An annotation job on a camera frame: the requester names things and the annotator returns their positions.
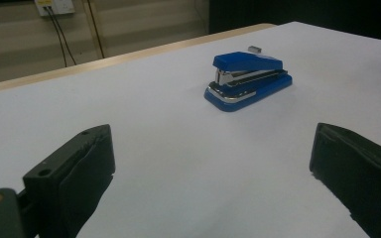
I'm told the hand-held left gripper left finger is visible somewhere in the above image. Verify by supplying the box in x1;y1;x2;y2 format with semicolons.
22;124;116;238

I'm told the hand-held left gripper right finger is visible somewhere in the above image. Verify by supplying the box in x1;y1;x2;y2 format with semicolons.
309;122;381;238

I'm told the blue-handled tool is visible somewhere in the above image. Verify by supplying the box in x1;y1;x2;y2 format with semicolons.
203;51;294;113

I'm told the white table cover sheet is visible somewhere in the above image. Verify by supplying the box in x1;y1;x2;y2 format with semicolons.
0;21;381;238

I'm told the black curtain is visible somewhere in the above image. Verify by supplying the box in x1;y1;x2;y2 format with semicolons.
208;0;381;44

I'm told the black power cable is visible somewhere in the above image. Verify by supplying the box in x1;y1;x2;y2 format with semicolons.
49;6;77;66
44;6;68;68

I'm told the thin black wall cable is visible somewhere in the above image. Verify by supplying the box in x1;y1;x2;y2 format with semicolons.
86;0;106;60

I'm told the white wall socket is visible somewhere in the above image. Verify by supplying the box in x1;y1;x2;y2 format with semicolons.
34;0;76;17

